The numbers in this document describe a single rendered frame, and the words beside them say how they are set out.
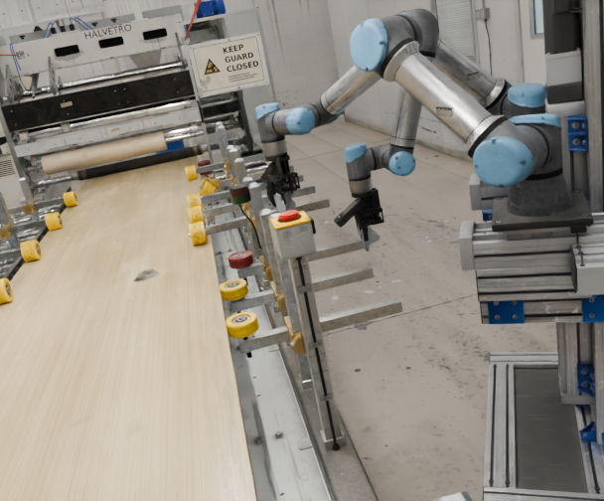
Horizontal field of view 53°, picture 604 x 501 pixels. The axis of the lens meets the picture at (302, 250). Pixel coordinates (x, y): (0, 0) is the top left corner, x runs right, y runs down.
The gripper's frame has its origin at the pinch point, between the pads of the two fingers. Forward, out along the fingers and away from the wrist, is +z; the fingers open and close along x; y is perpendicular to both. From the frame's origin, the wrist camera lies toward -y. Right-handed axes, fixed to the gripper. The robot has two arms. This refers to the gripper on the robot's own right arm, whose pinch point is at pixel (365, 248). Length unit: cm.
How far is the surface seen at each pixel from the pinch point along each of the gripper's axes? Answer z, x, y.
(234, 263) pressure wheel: -6.7, -3.3, -44.2
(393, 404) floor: 83, 27, 8
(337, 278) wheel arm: -2.6, -26.5, -16.0
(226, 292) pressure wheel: -7, -28, -49
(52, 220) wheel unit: -13, 98, -120
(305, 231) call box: -37, -84, -31
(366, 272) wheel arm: -2.2, -26.5, -7.1
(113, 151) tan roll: -23, 225, -102
